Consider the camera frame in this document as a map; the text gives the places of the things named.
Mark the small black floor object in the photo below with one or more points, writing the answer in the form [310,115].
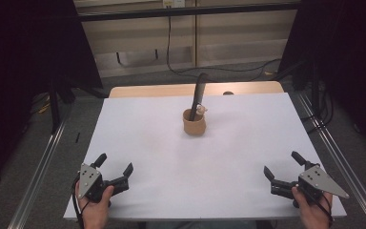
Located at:
[77,137]

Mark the wooden table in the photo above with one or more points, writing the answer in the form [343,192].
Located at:
[158,90]

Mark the black curtain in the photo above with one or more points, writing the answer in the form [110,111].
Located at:
[22,79]
[349,63]

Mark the dark round table grommet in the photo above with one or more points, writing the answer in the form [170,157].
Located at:
[228,93]

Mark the white table cover sheet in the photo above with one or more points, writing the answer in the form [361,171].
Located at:
[222,178]

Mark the person's left hand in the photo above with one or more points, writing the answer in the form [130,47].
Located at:
[95,213]

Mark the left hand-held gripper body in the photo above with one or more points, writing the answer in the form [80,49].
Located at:
[90,183]

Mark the person's right hand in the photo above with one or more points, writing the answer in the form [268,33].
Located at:
[314,216]

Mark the white wall outlet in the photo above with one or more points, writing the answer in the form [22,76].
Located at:
[173,3]

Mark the black horizontal bar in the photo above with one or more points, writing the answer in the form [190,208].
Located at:
[184,12]

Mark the black metal stand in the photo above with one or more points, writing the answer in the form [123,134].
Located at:
[54,108]

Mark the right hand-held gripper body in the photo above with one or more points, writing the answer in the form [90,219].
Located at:
[321,179]

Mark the metal floor rail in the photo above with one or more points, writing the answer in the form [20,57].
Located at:
[346,165]
[41,168]

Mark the brown cup with small figurine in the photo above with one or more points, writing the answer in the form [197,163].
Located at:
[194,126]

